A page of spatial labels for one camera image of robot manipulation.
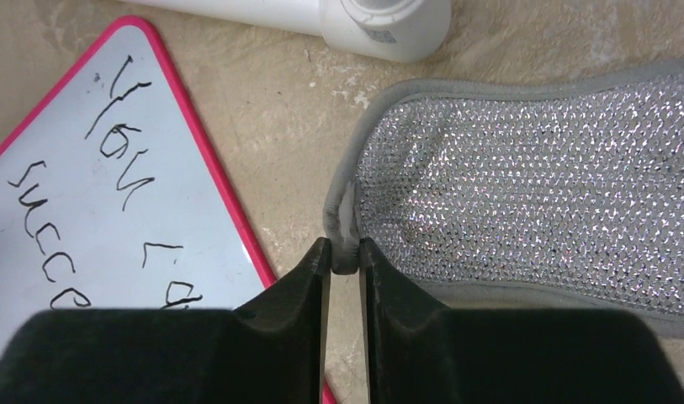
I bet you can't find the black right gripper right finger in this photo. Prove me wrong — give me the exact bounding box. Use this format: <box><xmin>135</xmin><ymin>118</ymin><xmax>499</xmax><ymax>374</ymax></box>
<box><xmin>359</xmin><ymin>238</ymin><xmax>684</xmax><ymax>403</ymax></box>

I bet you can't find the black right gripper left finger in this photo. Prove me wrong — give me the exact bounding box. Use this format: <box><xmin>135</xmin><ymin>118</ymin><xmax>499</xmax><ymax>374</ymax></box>
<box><xmin>0</xmin><ymin>237</ymin><xmax>331</xmax><ymax>403</ymax></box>

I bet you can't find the pink framed whiteboard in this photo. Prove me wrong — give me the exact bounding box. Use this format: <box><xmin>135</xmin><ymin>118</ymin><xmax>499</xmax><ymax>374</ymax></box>
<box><xmin>0</xmin><ymin>15</ymin><xmax>338</xmax><ymax>404</ymax></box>

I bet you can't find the silver sparkly scrub pad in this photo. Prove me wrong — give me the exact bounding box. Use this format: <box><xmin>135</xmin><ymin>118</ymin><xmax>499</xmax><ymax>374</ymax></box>
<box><xmin>322</xmin><ymin>59</ymin><xmax>684</xmax><ymax>338</ymax></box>

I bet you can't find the white PVC pipe frame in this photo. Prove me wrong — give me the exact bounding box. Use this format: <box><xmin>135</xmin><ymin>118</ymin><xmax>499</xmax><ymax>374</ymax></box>
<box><xmin>133</xmin><ymin>0</ymin><xmax>453</xmax><ymax>63</ymax></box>

